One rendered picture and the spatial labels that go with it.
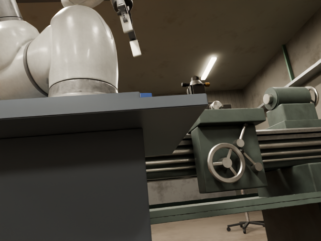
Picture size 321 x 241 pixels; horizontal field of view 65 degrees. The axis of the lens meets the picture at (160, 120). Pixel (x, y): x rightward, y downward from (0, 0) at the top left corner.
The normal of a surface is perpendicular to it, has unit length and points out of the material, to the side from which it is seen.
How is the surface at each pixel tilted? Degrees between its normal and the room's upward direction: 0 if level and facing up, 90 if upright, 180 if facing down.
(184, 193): 90
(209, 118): 90
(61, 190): 90
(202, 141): 90
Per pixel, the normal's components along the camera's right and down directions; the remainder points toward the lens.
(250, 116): 0.20, -0.30
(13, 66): -0.29, 0.03
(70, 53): -0.07, -0.23
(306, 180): -0.97, 0.04
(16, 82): -0.18, 0.46
